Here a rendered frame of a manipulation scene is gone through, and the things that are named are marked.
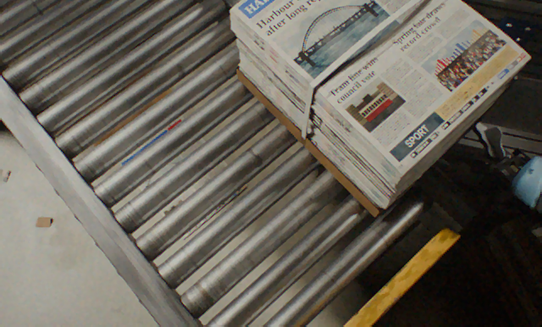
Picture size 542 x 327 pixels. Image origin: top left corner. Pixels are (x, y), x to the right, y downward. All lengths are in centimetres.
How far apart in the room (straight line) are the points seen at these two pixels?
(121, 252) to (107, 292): 84
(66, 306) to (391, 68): 134
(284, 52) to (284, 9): 8
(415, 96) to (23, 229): 146
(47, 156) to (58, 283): 85
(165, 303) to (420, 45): 58
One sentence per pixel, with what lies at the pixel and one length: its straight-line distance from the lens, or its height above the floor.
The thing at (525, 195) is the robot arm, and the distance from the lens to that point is 90.
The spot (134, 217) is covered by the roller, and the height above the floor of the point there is 80.
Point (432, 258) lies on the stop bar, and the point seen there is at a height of 82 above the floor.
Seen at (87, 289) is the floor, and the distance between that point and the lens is 179.
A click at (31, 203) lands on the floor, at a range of 193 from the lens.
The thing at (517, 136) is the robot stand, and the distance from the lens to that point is 179.
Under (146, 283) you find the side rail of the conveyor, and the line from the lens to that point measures 92.
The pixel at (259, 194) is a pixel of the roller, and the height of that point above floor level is 80.
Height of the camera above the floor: 168
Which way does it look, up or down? 68 degrees down
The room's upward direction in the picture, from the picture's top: straight up
